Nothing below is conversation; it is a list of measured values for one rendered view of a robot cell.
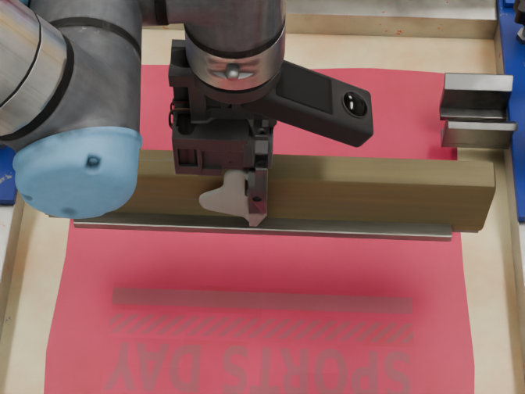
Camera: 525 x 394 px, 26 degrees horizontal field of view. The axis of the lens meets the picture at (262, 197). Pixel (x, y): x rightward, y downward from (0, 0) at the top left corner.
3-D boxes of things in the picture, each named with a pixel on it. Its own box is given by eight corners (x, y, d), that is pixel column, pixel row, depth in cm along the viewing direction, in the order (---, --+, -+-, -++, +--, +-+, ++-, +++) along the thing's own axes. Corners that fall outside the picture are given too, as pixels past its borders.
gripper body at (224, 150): (182, 108, 99) (173, 16, 89) (280, 111, 99) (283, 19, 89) (175, 181, 95) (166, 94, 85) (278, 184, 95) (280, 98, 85)
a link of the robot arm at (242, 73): (287, -18, 85) (283, 67, 81) (286, 22, 89) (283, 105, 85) (187, -21, 85) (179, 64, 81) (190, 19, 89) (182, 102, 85)
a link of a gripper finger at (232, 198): (201, 220, 104) (198, 150, 97) (266, 223, 104) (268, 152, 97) (199, 247, 102) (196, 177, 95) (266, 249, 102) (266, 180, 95)
